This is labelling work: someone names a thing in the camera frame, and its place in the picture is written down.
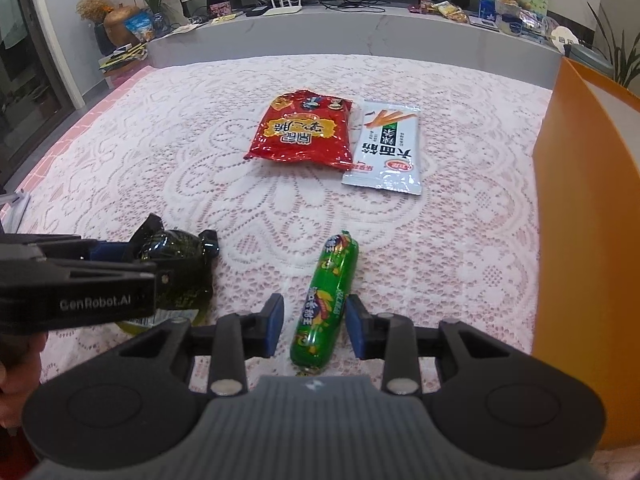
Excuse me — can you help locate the dark seaweed snack packet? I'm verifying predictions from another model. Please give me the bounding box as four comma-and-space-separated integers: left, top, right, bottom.
117, 214, 219, 335

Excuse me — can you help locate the green sausage stick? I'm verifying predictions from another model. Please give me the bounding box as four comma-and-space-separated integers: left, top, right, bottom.
290, 231, 359, 374

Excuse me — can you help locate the white spicy strip packet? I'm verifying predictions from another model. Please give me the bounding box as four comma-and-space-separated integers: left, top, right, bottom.
342, 101, 422, 196

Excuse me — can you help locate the red puffed snack bag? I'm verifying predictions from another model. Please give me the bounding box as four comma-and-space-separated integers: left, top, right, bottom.
244, 89, 352, 170

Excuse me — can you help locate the person left hand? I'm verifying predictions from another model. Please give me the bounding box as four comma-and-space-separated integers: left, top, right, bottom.
0, 333, 48, 429

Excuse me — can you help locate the pink lace tablecloth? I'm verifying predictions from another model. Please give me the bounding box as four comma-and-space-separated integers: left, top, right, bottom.
18, 55, 551, 380

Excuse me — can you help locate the pink storage basket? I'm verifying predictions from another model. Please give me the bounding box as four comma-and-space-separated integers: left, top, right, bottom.
103, 58, 148, 89

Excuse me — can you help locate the orange cardboard box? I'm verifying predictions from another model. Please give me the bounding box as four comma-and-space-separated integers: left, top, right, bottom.
533, 58, 640, 448

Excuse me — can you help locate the golden vase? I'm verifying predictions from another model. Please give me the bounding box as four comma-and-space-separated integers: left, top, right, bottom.
103, 6, 140, 47

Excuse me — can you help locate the white wifi router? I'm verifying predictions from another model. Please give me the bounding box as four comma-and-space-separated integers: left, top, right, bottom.
265, 0, 303, 16

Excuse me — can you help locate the grey tv console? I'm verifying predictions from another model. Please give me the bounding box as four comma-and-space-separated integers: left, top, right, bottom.
149, 4, 562, 89

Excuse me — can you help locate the grey trash bin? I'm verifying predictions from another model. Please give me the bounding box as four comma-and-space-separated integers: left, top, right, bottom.
564, 44, 614, 78

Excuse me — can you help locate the potted plant right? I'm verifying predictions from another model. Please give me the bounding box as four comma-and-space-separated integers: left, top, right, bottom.
588, 3, 640, 89

